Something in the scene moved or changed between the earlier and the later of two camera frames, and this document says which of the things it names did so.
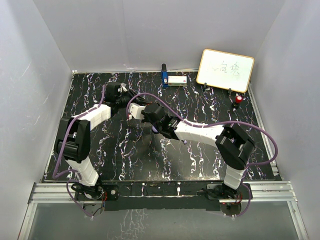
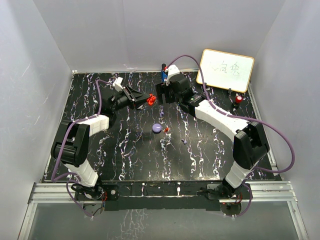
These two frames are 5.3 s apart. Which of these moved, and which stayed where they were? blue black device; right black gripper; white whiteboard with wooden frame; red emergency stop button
Moved: right black gripper
Stayed: red emergency stop button; white whiteboard with wooden frame; blue black device
